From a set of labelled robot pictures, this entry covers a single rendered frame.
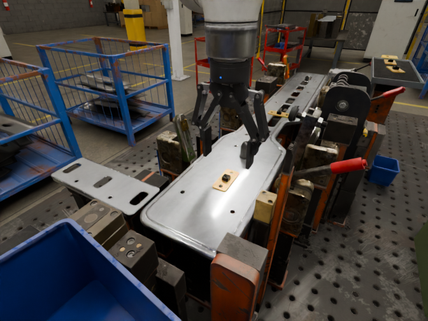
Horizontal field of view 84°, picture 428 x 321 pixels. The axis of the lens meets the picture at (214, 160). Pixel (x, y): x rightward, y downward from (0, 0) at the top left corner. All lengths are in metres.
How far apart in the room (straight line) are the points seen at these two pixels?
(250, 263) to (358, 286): 0.67
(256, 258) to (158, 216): 0.34
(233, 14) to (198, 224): 0.37
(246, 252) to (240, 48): 0.32
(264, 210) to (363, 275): 0.49
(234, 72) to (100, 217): 0.34
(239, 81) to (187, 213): 0.29
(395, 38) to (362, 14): 1.25
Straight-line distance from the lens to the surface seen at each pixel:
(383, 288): 0.90
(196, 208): 0.53
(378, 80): 0.96
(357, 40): 8.40
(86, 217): 0.49
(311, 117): 0.44
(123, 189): 0.61
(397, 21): 7.55
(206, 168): 0.64
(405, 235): 1.08
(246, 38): 0.43
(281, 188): 0.40
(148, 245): 0.38
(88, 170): 0.71
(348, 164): 0.48
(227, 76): 0.44
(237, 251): 0.22
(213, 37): 0.43
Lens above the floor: 1.38
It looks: 34 degrees down
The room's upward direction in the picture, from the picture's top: straight up
